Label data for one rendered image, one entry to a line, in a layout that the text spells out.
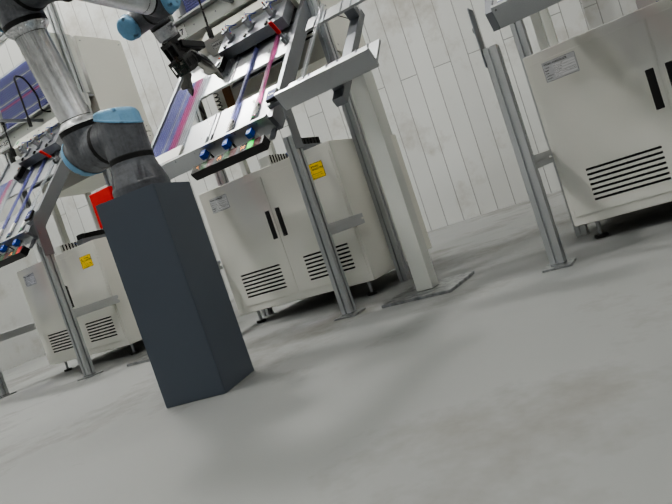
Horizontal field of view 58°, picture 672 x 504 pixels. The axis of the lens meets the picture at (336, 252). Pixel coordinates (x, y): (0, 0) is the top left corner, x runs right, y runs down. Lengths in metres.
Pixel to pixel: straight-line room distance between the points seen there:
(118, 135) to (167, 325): 0.50
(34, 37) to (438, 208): 3.82
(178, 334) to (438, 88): 3.89
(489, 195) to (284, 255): 2.83
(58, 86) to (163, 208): 0.45
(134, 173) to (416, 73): 3.79
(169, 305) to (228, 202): 1.12
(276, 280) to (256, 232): 0.22
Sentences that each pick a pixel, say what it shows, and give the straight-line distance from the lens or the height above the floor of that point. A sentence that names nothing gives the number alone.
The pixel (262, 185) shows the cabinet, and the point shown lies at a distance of 2.53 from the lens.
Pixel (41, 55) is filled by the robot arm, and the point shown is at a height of 0.97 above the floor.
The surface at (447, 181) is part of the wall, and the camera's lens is 5.09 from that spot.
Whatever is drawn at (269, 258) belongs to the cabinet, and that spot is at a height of 0.26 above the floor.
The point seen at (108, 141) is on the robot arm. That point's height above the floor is 0.69.
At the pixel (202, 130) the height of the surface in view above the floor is 0.81.
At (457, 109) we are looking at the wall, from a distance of 5.10.
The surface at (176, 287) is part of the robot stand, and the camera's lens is 1.57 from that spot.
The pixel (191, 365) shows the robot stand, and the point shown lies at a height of 0.09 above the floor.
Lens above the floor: 0.32
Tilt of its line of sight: 3 degrees down
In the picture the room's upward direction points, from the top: 18 degrees counter-clockwise
